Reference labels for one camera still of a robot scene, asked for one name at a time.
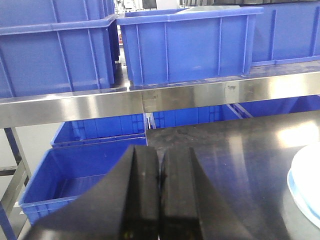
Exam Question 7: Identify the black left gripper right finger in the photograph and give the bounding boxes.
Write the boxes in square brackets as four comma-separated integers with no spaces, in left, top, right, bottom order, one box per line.
[159,147,254,240]

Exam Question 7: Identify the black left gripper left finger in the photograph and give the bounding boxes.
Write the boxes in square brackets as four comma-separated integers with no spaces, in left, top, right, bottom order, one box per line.
[24,145,159,240]

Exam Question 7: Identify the pale blue plate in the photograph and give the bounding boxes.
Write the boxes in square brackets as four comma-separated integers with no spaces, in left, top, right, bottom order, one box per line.
[286,169,320,229]
[290,142,320,215]

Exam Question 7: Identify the steel shelf leg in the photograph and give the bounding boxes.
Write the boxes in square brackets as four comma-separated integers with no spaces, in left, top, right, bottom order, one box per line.
[0,127,32,240]

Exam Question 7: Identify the blue bin left of table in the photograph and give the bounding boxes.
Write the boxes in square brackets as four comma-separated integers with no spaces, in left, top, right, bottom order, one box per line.
[19,143,143,225]

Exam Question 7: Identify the blue bin lower left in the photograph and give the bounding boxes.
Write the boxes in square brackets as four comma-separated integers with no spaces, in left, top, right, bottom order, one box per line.
[50,113,148,148]

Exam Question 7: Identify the blue crate upper left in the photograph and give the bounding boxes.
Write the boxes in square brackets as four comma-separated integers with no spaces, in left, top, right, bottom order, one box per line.
[117,6,264,86]

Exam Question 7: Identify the blue crate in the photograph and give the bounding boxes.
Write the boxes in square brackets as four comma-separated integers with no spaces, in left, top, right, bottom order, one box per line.
[0,0,120,98]
[252,1,320,67]
[117,6,264,86]

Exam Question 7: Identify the blue crate far left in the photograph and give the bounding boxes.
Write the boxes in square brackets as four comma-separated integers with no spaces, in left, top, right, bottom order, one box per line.
[0,0,120,98]

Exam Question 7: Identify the blue crate upper middle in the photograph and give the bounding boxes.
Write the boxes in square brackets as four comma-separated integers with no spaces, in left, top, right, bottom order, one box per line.
[252,1,320,67]

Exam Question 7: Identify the stainless steel shelf rail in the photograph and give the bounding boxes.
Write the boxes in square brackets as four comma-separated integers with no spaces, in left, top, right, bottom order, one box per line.
[0,71,320,129]

